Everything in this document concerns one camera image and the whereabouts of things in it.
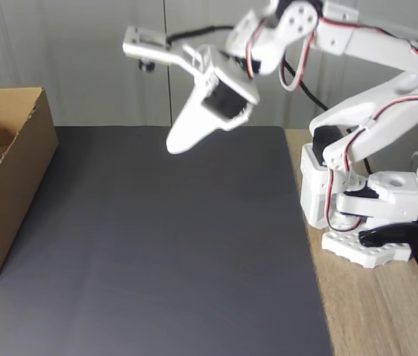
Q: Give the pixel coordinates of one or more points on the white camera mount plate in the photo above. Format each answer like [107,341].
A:
[138,44]

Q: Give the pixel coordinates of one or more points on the dark grey table mat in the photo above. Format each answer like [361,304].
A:
[157,241]

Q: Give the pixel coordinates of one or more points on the brown cardboard box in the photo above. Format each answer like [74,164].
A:
[27,185]

